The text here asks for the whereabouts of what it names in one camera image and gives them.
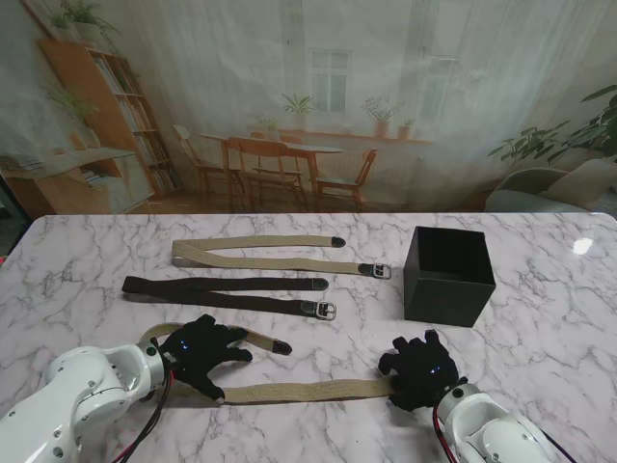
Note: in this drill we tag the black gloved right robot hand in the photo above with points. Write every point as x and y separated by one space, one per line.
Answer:
424 371

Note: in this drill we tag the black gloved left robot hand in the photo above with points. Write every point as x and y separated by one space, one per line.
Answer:
197 347

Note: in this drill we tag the beige woven belt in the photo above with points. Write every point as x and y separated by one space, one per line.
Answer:
250 263
299 391

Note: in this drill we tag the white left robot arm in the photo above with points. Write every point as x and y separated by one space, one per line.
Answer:
87 386

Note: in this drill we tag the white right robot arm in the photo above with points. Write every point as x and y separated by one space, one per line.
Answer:
491 429

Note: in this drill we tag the dark brown woven belt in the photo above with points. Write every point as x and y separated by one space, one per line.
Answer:
217 283

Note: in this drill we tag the black belt storage box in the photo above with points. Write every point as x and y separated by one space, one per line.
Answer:
448 299

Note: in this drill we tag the printed room backdrop cloth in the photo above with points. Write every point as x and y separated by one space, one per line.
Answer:
308 96

